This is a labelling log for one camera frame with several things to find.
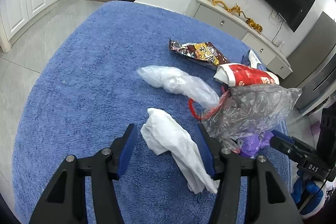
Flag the purple wrapper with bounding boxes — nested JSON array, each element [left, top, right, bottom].
[[238, 131, 273, 158]]

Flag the white tissue paper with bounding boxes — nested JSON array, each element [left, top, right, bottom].
[[141, 108, 219, 194]]

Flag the blue gloved hand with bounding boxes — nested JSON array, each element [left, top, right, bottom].
[[291, 176, 326, 219]]

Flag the grey translucent plastic bag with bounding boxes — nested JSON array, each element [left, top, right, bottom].
[[189, 84, 302, 153]]

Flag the grey refrigerator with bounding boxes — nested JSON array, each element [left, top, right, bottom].
[[280, 12, 335, 115]]

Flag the red white paper cup wrapper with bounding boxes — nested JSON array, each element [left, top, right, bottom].
[[214, 63, 280, 87]]

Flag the white tv cabinet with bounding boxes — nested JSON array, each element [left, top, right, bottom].
[[185, 0, 293, 80]]

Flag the white blue paper wrapper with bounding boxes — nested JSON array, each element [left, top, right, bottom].
[[241, 50, 263, 70]]

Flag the clear white plastic bag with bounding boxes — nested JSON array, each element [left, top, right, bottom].
[[137, 65, 220, 109]]

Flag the brown snack wrapper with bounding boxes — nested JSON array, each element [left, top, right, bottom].
[[169, 39, 230, 70]]

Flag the golden dragon ornament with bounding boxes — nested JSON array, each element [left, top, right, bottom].
[[208, 0, 263, 34]]

